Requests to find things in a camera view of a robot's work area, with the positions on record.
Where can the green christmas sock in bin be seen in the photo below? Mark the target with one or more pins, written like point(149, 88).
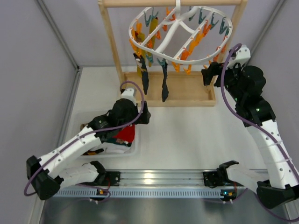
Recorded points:
point(119, 142)

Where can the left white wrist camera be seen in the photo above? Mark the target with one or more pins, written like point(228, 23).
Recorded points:
point(129, 93)

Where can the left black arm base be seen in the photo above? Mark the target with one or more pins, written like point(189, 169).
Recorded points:
point(110, 178)

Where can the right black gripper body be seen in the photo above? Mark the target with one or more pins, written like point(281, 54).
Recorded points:
point(210, 73)

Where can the mustard yellow sock left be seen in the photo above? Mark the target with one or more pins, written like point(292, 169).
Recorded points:
point(153, 25)

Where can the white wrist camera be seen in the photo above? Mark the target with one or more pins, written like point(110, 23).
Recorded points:
point(242, 56)
point(129, 93)

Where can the wooden hanger stand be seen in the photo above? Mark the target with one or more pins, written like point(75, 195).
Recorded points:
point(185, 90)

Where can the mustard yellow sock right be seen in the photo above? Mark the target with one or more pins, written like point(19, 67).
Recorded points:
point(141, 67)

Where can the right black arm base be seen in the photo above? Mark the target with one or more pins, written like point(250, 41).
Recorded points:
point(215, 179)

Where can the dark patterned sock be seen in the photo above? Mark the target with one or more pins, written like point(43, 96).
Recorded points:
point(165, 91)

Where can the white clip hanger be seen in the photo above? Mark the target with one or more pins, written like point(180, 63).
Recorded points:
point(194, 36)

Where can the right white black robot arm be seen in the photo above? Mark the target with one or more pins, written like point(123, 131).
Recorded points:
point(282, 184)

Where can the translucent plastic bin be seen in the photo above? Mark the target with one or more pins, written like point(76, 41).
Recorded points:
point(106, 150)

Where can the perforated cable duct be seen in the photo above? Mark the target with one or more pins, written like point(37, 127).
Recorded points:
point(146, 193)

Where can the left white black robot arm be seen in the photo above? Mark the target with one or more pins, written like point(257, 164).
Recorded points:
point(49, 173)

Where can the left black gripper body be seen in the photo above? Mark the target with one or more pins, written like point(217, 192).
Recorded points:
point(143, 114)

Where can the mustard yellow sock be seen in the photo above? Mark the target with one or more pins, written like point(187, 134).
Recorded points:
point(153, 25)
point(141, 67)

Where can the dark navy sock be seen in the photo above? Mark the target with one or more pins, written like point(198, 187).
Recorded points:
point(145, 78)

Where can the aluminium rail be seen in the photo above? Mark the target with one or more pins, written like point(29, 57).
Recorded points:
point(161, 178)

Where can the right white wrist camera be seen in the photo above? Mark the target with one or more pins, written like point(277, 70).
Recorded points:
point(242, 56)

